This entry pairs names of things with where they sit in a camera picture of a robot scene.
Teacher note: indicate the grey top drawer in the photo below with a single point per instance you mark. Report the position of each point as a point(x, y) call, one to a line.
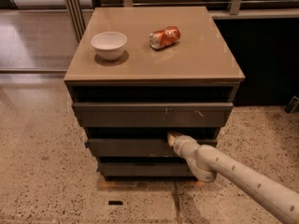
point(152, 115)

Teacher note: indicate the small dark floor device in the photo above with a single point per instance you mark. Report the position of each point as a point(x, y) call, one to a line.
point(292, 105)

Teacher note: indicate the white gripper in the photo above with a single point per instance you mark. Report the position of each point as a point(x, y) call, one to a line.
point(180, 144)

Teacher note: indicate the white ceramic bowl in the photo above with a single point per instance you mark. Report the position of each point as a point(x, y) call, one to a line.
point(109, 45)

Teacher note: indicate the metal railing frame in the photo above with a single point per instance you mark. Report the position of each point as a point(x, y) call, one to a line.
point(234, 17)

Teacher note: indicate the grey drawer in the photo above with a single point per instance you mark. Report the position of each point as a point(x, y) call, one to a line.
point(130, 148)
point(152, 115)
point(144, 169)

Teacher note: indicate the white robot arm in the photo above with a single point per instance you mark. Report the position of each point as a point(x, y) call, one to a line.
point(205, 162)

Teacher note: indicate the grey three-drawer cabinet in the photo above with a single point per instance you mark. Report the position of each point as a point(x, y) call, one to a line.
point(199, 68)

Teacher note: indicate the grey bottom drawer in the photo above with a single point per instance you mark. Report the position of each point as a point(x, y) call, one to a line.
point(144, 169)

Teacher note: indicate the crushed orange soda can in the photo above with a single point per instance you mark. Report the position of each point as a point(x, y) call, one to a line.
point(164, 38)

